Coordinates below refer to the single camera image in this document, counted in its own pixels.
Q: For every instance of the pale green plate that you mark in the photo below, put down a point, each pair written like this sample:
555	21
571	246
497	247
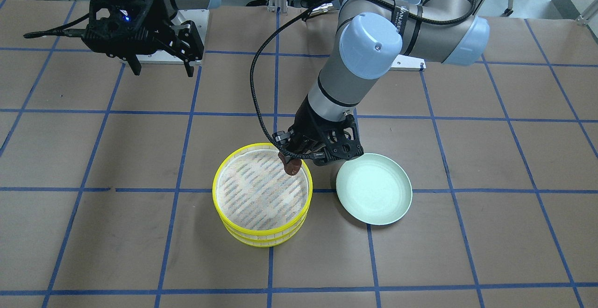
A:
374	189

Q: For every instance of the dark red bun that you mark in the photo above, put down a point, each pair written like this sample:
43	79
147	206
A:
291	165

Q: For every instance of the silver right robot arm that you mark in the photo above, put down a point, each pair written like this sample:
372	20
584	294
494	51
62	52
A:
175	8

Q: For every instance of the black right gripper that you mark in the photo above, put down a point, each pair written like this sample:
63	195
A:
155	17

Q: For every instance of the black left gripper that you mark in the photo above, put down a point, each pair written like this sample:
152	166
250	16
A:
309	122

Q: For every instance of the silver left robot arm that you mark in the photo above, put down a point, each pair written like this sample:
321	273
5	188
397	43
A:
370	35

